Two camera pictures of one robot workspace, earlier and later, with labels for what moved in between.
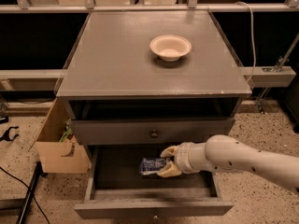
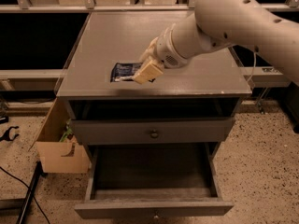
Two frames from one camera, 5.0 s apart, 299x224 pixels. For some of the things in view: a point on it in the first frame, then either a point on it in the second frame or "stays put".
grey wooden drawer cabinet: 138,82 stays put
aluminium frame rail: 279,75 stays put
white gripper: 183,158 to 165,52
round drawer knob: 154,133 stays put
